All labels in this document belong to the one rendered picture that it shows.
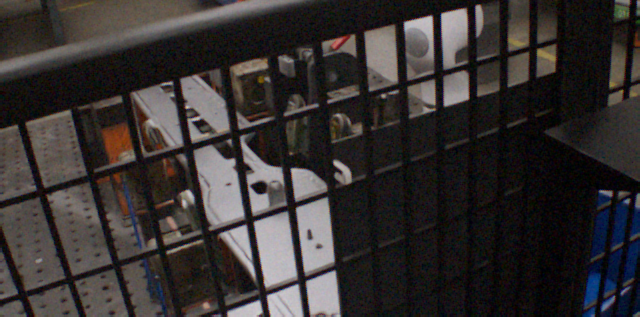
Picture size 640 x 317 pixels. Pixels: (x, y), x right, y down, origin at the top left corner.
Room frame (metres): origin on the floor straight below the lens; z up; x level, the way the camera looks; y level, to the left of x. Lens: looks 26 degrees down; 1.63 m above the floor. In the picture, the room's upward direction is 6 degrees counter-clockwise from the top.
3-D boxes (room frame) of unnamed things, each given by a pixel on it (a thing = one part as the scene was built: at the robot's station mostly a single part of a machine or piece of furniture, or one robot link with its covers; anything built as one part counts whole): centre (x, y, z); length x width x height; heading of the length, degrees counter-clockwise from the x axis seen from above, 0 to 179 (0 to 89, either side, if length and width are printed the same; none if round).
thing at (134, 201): (1.24, 0.37, 0.87); 0.12 x 0.09 x 0.35; 115
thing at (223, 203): (1.38, 0.25, 1.00); 1.38 x 0.22 x 0.02; 25
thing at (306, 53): (1.36, 0.01, 0.94); 0.18 x 0.13 x 0.49; 25
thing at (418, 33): (1.44, -0.27, 1.11); 0.19 x 0.12 x 0.24; 137
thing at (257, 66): (1.58, 0.16, 0.89); 0.13 x 0.11 x 0.38; 115
